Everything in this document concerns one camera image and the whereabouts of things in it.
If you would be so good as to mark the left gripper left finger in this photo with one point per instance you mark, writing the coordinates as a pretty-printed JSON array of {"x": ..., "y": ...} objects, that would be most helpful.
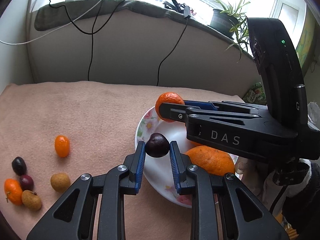
[{"x": 94, "y": 200}]

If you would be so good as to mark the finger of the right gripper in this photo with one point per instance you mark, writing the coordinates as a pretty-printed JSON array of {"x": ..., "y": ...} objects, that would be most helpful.
[
  {"x": 179, "y": 112},
  {"x": 215, "y": 104}
]

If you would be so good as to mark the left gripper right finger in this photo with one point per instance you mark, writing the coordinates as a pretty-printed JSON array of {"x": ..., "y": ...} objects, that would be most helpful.
[{"x": 222, "y": 207}]

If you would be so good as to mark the mandarin orange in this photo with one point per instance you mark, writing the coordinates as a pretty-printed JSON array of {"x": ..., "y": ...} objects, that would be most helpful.
[{"x": 164, "y": 102}]

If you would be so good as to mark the rough large orange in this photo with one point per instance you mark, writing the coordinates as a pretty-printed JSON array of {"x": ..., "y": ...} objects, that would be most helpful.
[{"x": 214, "y": 161}]

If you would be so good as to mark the smooth large orange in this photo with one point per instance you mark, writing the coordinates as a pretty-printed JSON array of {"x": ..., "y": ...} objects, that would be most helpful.
[{"x": 195, "y": 143}]

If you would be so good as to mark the brown longan with stem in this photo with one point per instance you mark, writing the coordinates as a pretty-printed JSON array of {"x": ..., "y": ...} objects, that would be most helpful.
[{"x": 31, "y": 200}]

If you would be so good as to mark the small dark red plum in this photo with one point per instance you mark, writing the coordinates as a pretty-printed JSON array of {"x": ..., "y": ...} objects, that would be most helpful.
[{"x": 26, "y": 182}]

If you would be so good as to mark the mandarin with stem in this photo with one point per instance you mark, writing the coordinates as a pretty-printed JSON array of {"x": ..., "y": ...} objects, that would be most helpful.
[{"x": 13, "y": 191}]

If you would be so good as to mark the small orange kumquat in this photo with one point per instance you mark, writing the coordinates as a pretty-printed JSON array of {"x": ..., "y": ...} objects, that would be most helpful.
[{"x": 62, "y": 146}]

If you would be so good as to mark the gloved right hand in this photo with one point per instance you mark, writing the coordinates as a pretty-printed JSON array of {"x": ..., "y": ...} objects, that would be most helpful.
[{"x": 258, "y": 178}]

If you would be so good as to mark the green snack bag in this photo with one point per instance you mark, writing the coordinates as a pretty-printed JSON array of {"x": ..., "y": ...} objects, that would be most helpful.
[{"x": 255, "y": 95}]

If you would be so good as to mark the floral white plate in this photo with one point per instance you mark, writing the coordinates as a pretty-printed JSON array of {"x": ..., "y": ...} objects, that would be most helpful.
[{"x": 158, "y": 171}]

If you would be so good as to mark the potted spider plant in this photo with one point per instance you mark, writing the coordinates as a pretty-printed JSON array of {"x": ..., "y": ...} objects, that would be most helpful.
[{"x": 232, "y": 20}]

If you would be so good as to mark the black laptop on sill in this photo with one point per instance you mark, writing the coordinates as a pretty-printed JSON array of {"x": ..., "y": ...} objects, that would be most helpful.
[{"x": 181, "y": 8}]

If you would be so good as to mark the black camera box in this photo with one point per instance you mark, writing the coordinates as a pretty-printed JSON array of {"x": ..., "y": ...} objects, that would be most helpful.
[{"x": 278, "y": 64}]

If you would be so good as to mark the wall map poster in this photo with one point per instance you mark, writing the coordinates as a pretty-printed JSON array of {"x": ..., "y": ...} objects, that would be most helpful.
[{"x": 306, "y": 45}]

